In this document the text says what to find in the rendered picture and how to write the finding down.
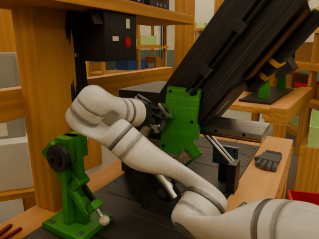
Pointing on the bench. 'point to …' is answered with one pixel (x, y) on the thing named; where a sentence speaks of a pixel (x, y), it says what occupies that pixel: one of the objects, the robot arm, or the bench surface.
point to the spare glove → (268, 160)
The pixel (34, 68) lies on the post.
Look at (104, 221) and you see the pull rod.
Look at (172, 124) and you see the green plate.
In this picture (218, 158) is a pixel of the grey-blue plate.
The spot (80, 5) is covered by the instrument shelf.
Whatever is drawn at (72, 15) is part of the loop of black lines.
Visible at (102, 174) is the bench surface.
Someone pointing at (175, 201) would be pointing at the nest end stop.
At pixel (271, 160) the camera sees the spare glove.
